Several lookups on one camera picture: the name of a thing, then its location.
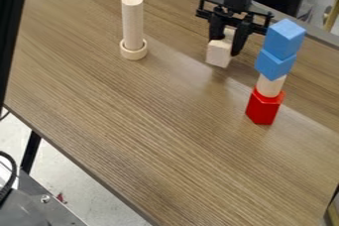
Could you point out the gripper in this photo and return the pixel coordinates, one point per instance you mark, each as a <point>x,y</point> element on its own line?
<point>233,13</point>

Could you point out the cream rectangular wooden block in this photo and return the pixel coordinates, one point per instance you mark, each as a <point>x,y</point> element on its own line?
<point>219,52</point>

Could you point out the large blue cube block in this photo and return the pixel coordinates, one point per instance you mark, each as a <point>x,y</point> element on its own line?
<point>284,39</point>

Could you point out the small blue cube block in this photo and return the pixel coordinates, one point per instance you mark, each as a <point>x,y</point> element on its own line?
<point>273,65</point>

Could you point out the red block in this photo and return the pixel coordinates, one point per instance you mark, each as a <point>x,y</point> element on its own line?
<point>264,107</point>

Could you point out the short cream wooden cylinder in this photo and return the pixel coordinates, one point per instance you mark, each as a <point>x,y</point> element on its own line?
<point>270,86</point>

